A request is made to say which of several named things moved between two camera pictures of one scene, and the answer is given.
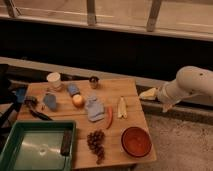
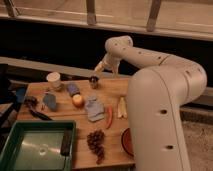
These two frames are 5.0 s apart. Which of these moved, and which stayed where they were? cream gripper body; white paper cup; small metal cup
Moved: cream gripper body
Stayed: small metal cup; white paper cup
